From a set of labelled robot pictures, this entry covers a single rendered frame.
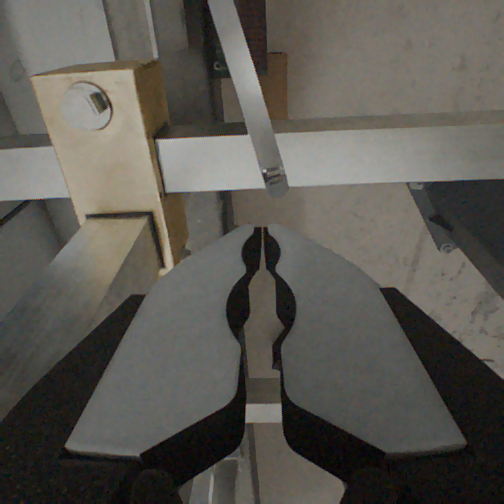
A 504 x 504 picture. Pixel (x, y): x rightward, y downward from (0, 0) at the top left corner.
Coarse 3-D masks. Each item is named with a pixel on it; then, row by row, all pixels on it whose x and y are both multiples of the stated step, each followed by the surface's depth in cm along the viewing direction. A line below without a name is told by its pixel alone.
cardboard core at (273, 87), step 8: (272, 56) 83; (280, 56) 84; (272, 64) 84; (280, 64) 85; (272, 72) 85; (280, 72) 86; (264, 80) 86; (272, 80) 86; (280, 80) 87; (264, 88) 87; (272, 88) 87; (280, 88) 87; (264, 96) 88; (272, 96) 88; (280, 96) 88; (272, 104) 89; (280, 104) 89; (272, 112) 90; (280, 112) 91
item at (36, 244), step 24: (0, 96) 38; (0, 120) 38; (0, 216) 38; (24, 216) 41; (48, 216) 46; (0, 240) 37; (24, 240) 41; (48, 240) 46; (0, 264) 37; (24, 264) 41; (48, 264) 46; (0, 288) 37; (24, 288) 41; (0, 312) 37
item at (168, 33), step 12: (144, 0) 18; (156, 0) 20; (168, 0) 22; (180, 0) 26; (156, 12) 20; (168, 12) 22; (180, 12) 26; (156, 24) 20; (168, 24) 22; (180, 24) 26; (156, 36) 20; (168, 36) 22; (180, 36) 25; (156, 48) 20; (168, 48) 22; (180, 48) 25
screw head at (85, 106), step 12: (84, 84) 16; (72, 96) 15; (84, 96) 16; (96, 96) 16; (60, 108) 16; (72, 108) 16; (84, 108) 16; (96, 108) 16; (108, 108) 17; (72, 120) 16; (84, 120) 16; (96, 120) 16; (108, 120) 17
